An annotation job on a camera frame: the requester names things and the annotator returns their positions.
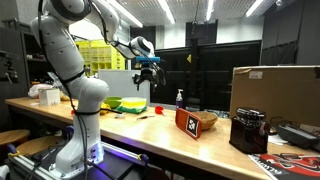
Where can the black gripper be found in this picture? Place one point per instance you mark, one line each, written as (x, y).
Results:
(147, 70)

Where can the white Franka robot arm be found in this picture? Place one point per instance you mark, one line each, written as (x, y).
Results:
(63, 56)

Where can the yellow lunchbox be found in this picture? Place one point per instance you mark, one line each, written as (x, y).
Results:
(134, 102)

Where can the white whiteboard panel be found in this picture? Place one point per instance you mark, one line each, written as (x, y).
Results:
(116, 83)

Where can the red measuring cup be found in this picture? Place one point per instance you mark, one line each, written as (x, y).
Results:
(159, 110)

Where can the green wet wipes pack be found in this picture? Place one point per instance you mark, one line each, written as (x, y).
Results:
(133, 110)

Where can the purple hand sanitizer bottle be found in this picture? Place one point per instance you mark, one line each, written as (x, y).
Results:
(179, 101)

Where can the green plastic bowl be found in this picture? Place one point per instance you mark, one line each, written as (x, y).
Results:
(113, 102)

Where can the small white plastic tool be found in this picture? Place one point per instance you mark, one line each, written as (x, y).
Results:
(120, 116)

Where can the yellow triangular tag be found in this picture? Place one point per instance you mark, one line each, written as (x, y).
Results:
(189, 59)

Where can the yellow knitted cloth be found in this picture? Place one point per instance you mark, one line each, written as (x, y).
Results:
(104, 108)

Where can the yellow storage drawer rack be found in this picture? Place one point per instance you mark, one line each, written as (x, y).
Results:
(100, 55)

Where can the wicker basket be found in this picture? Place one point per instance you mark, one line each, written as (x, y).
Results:
(208, 120)

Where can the blue bar clamp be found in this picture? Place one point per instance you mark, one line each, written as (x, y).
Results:
(143, 159)
(12, 150)

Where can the small red object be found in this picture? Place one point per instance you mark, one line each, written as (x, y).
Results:
(72, 112)

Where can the clear plastic bag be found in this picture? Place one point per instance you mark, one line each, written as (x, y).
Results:
(55, 80)

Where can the white cardboard box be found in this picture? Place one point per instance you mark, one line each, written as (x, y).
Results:
(49, 97)

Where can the white plastic bag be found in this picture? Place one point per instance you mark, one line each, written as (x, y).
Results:
(36, 90)

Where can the dark shelving unit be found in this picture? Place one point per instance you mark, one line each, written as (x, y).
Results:
(35, 50)

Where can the round wooden stool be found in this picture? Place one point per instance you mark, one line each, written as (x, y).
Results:
(36, 145)
(13, 136)

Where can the large cardboard box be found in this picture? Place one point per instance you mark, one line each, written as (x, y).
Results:
(280, 93)

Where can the black electronic device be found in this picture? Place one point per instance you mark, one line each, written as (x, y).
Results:
(295, 135)

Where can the red black magazine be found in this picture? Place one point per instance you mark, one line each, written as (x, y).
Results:
(293, 166)

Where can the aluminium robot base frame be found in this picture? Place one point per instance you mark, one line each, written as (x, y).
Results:
(113, 160)

